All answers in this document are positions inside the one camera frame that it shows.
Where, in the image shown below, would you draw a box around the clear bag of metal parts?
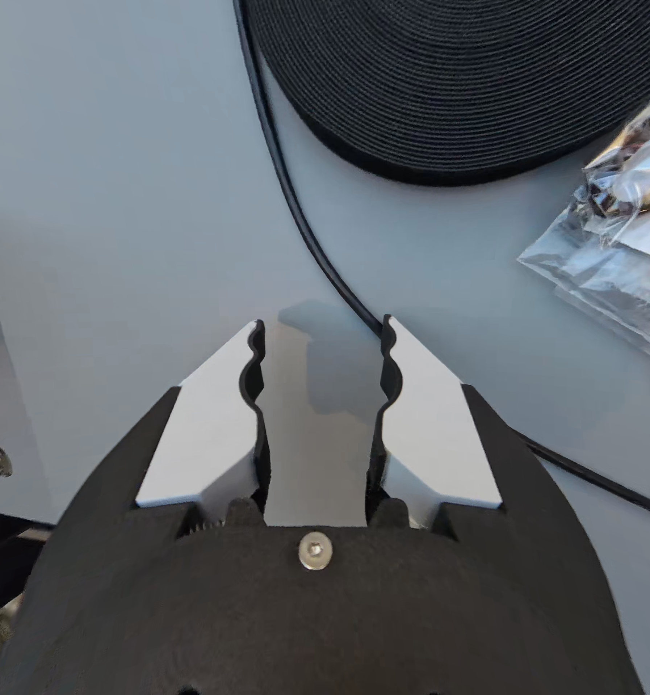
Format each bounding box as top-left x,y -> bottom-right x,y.
516,206 -> 650,371

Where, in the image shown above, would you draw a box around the black ethernet cable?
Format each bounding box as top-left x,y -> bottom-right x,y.
232,0 -> 650,523

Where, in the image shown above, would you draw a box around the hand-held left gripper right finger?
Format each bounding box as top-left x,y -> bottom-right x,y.
363,313 -> 505,527

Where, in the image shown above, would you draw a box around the black velcro tape roll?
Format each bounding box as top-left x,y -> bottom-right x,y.
240,0 -> 650,188

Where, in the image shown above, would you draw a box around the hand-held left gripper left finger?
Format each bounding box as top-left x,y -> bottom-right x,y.
134,318 -> 273,522

